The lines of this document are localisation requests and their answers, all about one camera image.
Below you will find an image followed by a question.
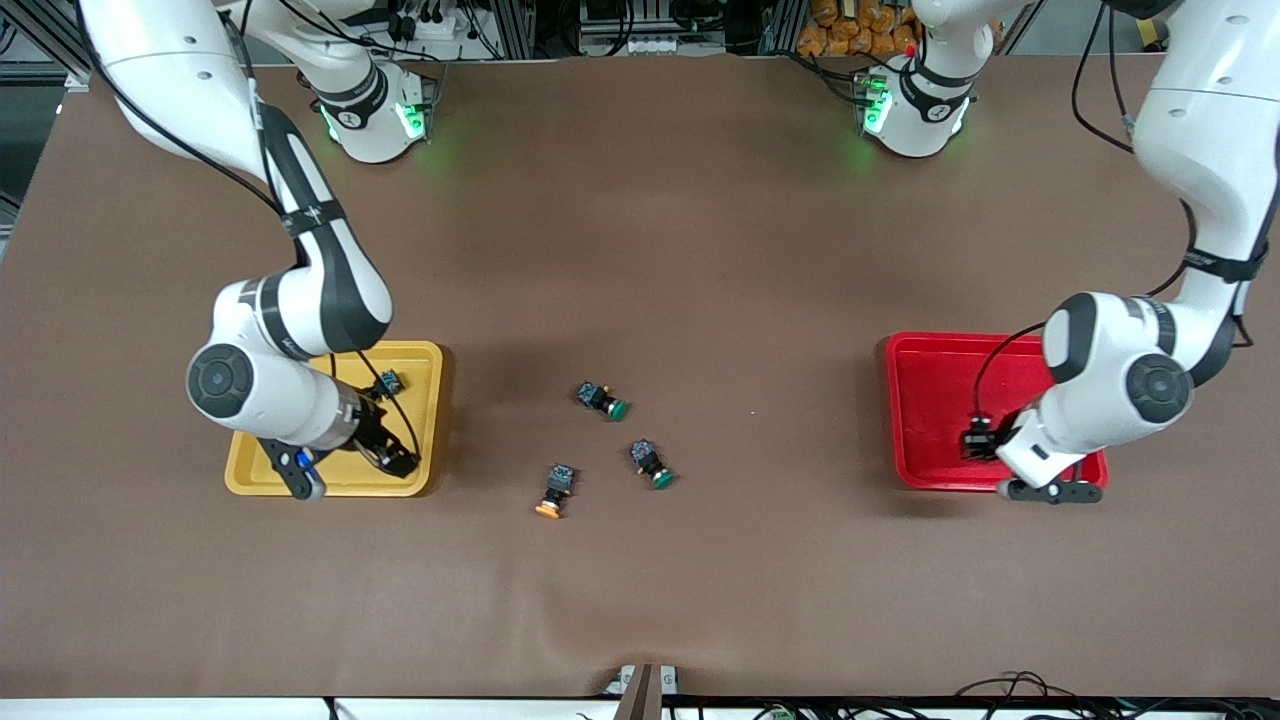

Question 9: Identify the orange packaged goods pile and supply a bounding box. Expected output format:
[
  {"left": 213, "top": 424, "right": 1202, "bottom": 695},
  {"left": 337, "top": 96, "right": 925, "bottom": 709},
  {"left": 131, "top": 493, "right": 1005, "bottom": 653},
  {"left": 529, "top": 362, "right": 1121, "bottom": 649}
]
[{"left": 797, "top": 0, "right": 921, "bottom": 58}]

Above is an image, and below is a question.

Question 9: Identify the red plastic tray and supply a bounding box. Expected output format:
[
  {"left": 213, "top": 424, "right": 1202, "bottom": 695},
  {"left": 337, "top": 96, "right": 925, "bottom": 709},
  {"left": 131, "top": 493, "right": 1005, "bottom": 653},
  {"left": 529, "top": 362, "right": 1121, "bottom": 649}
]
[{"left": 885, "top": 331, "right": 1110, "bottom": 495}]

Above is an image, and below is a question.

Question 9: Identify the black cable bundle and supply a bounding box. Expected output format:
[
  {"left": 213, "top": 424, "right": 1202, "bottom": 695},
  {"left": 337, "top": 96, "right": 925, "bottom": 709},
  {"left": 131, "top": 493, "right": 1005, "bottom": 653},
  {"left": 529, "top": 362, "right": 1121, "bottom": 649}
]
[{"left": 950, "top": 670, "right": 1280, "bottom": 720}]

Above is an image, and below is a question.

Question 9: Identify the green push button switch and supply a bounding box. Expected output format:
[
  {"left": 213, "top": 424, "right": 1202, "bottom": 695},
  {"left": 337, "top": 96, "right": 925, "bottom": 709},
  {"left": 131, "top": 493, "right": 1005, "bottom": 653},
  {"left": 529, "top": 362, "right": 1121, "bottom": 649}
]
[
  {"left": 576, "top": 380, "right": 631, "bottom": 422},
  {"left": 628, "top": 438, "right": 677, "bottom": 491}
]

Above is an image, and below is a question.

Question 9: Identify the metal table edge bracket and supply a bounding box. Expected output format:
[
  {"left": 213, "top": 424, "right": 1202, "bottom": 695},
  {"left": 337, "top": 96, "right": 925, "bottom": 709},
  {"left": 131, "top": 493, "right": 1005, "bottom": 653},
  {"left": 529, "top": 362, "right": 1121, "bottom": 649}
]
[{"left": 605, "top": 663, "right": 681, "bottom": 720}]

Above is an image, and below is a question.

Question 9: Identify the long white power strip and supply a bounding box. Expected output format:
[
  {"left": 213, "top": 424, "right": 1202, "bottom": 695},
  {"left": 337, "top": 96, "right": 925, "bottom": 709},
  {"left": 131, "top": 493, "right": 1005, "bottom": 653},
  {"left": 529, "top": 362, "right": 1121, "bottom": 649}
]
[{"left": 578, "top": 35, "right": 728, "bottom": 58}]

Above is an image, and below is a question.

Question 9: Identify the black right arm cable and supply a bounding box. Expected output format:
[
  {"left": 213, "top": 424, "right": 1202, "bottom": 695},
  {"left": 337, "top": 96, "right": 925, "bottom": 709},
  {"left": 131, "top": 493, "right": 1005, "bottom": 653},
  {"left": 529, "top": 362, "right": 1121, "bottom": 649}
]
[{"left": 80, "top": 0, "right": 421, "bottom": 471}]

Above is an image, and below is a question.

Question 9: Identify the yellow plastic tray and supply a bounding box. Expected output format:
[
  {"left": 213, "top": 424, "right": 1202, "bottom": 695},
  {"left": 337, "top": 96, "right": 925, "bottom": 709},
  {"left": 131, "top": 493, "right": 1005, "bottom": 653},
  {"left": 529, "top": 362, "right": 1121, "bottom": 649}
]
[{"left": 224, "top": 340, "right": 444, "bottom": 498}]

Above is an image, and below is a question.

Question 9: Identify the white power strip with plugs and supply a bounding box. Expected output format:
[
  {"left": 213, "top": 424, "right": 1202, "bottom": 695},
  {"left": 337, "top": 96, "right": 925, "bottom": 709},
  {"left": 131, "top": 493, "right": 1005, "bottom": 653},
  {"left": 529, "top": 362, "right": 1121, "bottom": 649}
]
[{"left": 385, "top": 0, "right": 476, "bottom": 41}]

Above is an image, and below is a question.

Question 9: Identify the aluminium frame strut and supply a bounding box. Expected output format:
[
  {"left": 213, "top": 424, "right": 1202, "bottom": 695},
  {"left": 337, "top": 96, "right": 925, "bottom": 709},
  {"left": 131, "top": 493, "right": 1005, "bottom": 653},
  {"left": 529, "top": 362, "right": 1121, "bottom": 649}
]
[{"left": 0, "top": 0, "right": 96, "bottom": 93}]

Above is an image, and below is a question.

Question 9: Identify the aluminium frame post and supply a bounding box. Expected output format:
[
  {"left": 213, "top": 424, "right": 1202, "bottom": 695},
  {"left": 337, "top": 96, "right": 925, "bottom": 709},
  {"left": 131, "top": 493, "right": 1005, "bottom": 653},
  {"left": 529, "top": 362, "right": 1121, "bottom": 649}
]
[
  {"left": 490, "top": 0, "right": 538, "bottom": 61},
  {"left": 765, "top": 0, "right": 803, "bottom": 56}
]

